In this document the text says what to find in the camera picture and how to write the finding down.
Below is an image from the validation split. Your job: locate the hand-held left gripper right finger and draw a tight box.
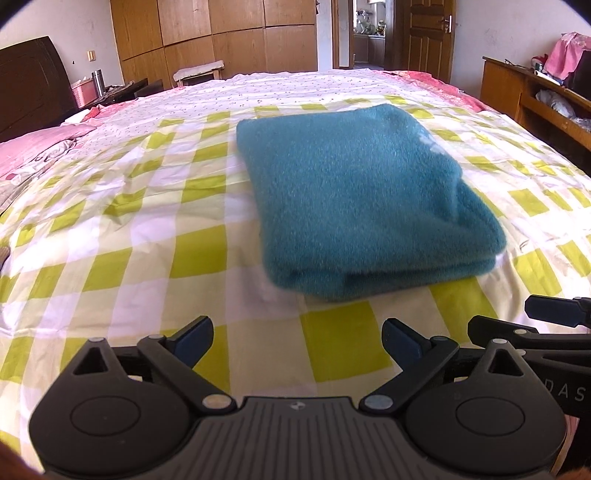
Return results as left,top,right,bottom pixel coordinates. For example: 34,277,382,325
359,318,536,414

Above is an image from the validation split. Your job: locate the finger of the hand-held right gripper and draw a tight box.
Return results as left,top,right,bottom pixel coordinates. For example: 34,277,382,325
467,315,591,365
525,295,591,329

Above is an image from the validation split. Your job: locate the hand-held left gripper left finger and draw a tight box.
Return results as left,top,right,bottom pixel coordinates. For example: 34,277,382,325
60,315,237,414

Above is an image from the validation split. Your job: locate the teal fuzzy sweater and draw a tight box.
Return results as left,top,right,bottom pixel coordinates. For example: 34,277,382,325
236,103,508,303

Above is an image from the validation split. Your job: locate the yellow checked bed sheet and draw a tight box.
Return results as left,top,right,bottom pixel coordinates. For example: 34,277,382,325
0,95,591,462

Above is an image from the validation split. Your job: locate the white cloth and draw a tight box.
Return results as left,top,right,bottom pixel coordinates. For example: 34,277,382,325
536,89,580,116

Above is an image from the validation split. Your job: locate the wooden desk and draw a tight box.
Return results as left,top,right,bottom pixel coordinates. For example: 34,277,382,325
480,56,591,160

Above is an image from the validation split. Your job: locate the pink pillow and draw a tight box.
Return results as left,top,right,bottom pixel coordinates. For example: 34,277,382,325
0,124,98,185

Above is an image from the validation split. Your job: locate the pink cloth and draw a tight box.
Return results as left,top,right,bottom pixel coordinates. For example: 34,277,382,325
542,32,591,86

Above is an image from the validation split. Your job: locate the dark nightstand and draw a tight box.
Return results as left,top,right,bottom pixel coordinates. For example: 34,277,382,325
85,78,164,109

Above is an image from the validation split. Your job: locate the white dotted quilt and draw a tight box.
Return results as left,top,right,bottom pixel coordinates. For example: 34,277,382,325
62,68,467,153

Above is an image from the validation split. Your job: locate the pink basket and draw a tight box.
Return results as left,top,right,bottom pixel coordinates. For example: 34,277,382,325
70,78,98,109

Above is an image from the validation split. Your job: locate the cushioned wooden stool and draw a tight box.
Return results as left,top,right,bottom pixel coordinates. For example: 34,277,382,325
173,60,225,88

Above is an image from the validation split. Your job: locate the wooden cabinet beyond doorway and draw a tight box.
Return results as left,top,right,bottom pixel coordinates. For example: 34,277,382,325
353,32,386,65

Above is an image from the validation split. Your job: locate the dark wooden headboard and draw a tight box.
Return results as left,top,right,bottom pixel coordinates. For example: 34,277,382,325
0,36,79,144

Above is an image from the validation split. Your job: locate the brown wooden door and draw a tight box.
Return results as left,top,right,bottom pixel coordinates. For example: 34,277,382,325
385,0,458,86

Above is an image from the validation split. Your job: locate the wooden wardrobe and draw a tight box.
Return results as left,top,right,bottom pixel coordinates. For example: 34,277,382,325
110,0,319,90

